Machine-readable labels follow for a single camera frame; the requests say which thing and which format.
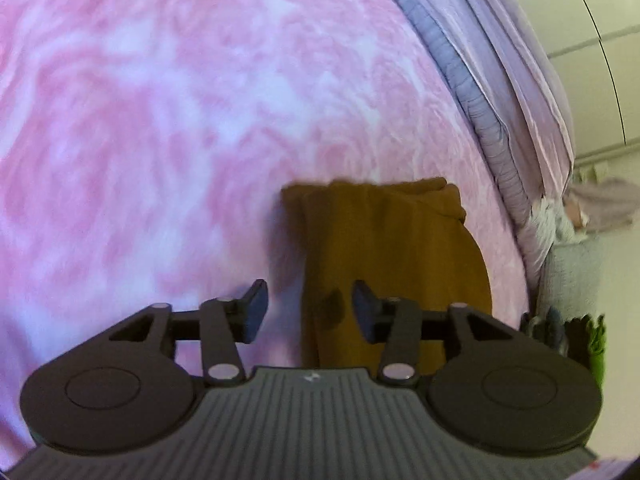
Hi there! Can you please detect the stack of folded clothes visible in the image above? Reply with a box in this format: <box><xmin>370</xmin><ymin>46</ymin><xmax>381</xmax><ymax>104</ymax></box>
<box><xmin>520</xmin><ymin>305</ymin><xmax>609</xmax><ymax>391</ymax></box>

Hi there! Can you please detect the white wardrobe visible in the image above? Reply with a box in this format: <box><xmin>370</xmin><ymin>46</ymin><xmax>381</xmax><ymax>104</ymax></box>
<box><xmin>492</xmin><ymin>0</ymin><xmax>640</xmax><ymax>161</ymax></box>

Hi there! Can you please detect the lilac cloth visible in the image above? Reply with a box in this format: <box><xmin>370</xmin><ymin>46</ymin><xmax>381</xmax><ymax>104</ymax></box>
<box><xmin>565</xmin><ymin>176</ymin><xmax>640</xmax><ymax>234</ymax></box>

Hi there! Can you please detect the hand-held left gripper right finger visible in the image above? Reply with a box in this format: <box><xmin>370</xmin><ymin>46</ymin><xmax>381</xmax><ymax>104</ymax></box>
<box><xmin>351</xmin><ymin>280</ymin><xmax>521</xmax><ymax>387</ymax></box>

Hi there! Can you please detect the pink floral bed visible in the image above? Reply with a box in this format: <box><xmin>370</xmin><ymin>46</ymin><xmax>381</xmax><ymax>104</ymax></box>
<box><xmin>0</xmin><ymin>0</ymin><xmax>532</xmax><ymax>461</ymax></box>

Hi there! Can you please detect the brown long-sleeve shirt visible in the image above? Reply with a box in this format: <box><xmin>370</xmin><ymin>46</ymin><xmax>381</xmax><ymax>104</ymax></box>
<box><xmin>281</xmin><ymin>176</ymin><xmax>494</xmax><ymax>376</ymax></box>

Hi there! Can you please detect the white crumpled quilt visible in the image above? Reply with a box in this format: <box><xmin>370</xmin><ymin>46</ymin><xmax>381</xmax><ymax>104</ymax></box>
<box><xmin>530</xmin><ymin>195</ymin><xmax>576</xmax><ymax>247</ymax></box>

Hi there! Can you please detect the grey striped pillow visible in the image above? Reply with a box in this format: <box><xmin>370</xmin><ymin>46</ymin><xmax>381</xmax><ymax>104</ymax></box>
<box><xmin>360</xmin><ymin>0</ymin><xmax>532</xmax><ymax>261</ymax></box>

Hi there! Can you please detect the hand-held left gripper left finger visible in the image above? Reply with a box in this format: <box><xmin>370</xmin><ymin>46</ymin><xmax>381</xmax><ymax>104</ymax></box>
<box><xmin>107</xmin><ymin>279</ymin><xmax>269</xmax><ymax>387</ymax></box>

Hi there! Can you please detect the grey knit garment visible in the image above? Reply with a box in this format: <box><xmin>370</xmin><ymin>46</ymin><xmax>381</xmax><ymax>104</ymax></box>
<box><xmin>537</xmin><ymin>232</ymin><xmax>606</xmax><ymax>322</ymax></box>

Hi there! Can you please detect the lilac folded quilt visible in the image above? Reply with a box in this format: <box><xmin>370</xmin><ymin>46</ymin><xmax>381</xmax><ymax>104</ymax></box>
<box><xmin>440</xmin><ymin>0</ymin><xmax>577</xmax><ymax>291</ymax></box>

